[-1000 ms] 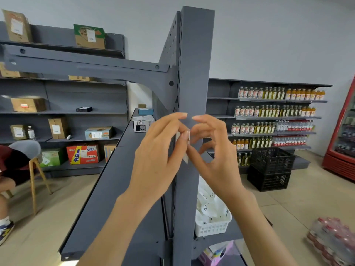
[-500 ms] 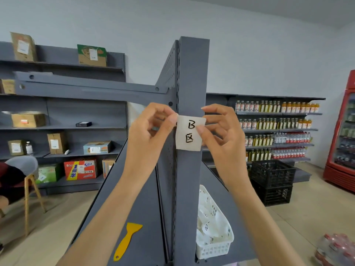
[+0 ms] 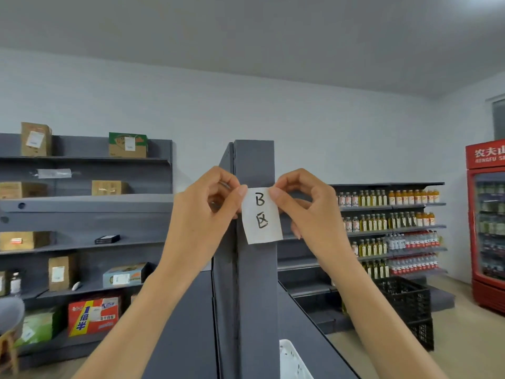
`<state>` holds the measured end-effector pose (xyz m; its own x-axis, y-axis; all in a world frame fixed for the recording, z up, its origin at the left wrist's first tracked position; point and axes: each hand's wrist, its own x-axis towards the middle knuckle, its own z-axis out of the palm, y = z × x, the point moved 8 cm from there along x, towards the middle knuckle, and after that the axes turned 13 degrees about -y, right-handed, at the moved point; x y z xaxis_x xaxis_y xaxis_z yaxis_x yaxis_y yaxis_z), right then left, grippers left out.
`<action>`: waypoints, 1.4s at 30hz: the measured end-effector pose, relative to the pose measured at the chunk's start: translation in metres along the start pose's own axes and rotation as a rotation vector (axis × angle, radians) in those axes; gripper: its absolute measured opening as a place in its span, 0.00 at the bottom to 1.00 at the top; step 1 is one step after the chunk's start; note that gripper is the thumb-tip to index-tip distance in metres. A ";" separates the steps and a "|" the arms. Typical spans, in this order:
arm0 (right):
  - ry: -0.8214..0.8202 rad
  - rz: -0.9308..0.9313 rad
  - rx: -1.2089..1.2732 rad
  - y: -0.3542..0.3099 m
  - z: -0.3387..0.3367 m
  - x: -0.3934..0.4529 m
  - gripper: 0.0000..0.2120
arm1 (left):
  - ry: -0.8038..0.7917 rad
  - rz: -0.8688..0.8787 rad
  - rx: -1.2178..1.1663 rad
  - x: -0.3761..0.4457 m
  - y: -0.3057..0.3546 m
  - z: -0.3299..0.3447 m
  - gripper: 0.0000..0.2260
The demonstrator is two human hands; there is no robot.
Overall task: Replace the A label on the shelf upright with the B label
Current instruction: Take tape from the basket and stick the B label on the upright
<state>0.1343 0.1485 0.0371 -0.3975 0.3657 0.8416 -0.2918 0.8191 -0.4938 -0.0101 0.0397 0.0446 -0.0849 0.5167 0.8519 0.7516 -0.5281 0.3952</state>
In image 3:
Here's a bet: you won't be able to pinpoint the person's left hand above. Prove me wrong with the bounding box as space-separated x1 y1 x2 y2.
163 166 249 283

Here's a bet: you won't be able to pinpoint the person's right hand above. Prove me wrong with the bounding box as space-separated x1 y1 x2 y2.
269 168 362 279

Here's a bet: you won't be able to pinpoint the white paper label B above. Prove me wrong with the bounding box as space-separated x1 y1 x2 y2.
241 187 284 245

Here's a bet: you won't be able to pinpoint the grey metal gondola shelf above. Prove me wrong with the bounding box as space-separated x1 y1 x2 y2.
0 139 360 379

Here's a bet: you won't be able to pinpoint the person's left forearm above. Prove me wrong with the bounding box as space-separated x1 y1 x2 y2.
73 266 212 379

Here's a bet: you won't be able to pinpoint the rows of red-label water bottles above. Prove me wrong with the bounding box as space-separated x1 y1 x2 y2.
386 230 441 275

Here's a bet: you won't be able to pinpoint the cardboard box with white label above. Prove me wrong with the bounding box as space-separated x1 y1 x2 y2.
48 254 78 292
20 122 53 157

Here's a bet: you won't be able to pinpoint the cardboard box with red label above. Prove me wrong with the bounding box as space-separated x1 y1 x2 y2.
0 231 51 252

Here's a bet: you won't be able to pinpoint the rows of olive green bottles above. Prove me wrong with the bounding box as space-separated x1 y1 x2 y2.
357 189 418 279

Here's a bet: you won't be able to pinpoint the grey shelving unit with bottles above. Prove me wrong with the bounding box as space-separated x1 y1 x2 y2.
276 182 456 335

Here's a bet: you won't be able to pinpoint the light blue carton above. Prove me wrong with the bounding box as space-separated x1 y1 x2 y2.
103 263 147 288

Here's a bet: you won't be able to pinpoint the taped cardboard box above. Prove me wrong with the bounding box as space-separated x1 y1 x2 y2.
91 180 131 196

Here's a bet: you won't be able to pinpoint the rows of orange juice bottles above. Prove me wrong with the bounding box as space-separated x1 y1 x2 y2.
388 188 441 228

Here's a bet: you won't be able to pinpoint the green-topped cardboard box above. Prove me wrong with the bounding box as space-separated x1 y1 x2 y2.
108 132 149 158

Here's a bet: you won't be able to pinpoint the white plastic basket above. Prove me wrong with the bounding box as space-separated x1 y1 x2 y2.
279 339 315 379

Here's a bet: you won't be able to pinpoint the red and yellow carton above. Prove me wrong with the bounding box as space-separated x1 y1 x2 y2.
67 296 121 338

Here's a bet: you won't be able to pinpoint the grey shelving unit with boxes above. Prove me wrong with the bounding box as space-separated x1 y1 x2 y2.
0 133 174 372

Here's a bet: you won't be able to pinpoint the clear plastic packet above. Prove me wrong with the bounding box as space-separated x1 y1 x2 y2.
36 168 73 179

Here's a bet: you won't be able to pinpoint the cardboard box with red print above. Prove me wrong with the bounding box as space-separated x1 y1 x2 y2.
0 182 48 200

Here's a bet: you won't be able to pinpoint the red drinks fridge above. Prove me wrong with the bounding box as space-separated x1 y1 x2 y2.
465 138 505 314

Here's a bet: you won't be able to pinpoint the light green carton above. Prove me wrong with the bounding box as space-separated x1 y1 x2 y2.
15 307 64 348

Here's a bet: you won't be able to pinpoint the small clear bottle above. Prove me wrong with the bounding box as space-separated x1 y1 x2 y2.
8 270 23 296

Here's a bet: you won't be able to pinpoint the grey chair with wooden legs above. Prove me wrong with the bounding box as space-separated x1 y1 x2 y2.
0 296 26 376

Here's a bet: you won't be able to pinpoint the grey window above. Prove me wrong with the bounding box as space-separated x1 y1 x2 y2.
491 98 505 141

